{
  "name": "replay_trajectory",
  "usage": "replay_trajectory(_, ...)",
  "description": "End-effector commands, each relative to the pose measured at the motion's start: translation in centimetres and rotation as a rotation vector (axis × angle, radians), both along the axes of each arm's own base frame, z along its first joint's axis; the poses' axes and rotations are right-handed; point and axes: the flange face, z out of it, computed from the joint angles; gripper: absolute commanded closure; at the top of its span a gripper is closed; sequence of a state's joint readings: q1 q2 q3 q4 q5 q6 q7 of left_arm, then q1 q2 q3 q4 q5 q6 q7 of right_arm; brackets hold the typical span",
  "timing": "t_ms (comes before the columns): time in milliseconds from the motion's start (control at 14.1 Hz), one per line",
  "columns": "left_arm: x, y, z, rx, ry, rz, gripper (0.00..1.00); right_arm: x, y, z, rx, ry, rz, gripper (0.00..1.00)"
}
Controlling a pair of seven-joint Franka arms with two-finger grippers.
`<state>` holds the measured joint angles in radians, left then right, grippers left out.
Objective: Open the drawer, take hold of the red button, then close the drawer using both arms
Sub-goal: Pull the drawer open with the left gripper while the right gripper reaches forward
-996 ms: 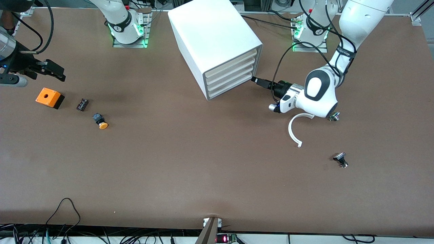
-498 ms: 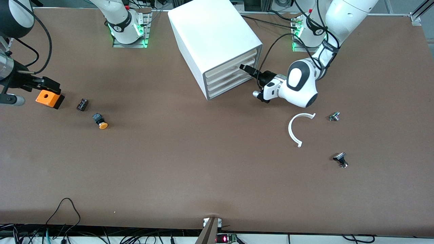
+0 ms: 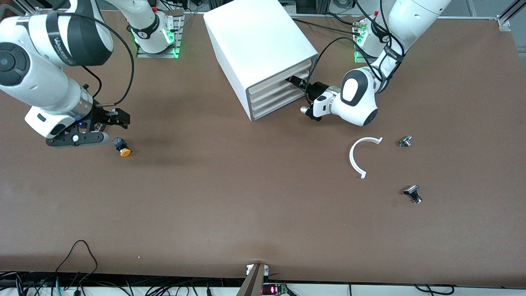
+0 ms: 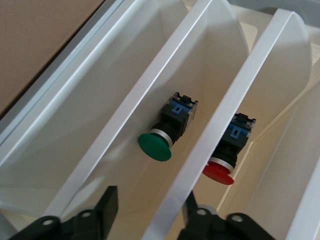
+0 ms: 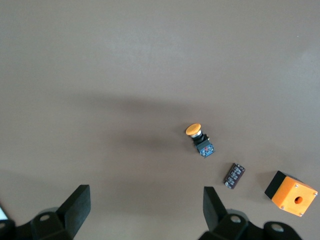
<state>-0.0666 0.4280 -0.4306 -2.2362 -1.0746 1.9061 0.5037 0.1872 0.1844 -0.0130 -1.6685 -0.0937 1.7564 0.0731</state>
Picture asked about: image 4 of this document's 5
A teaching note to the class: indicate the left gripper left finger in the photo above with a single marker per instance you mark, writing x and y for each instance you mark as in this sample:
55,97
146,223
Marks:
107,205

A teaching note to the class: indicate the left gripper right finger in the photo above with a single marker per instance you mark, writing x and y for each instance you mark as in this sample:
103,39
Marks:
192,217

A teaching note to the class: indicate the red mushroom push button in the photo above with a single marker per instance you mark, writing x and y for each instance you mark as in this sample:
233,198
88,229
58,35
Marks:
220,172

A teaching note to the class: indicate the white plastic drawer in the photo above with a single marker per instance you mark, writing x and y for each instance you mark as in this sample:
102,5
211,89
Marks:
311,200
137,100
87,87
232,100

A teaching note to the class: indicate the green mushroom push button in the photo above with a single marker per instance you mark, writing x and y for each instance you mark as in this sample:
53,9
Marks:
155,147

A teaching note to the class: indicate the white drawer cabinet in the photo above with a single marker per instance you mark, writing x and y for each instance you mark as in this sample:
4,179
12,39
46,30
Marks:
50,77

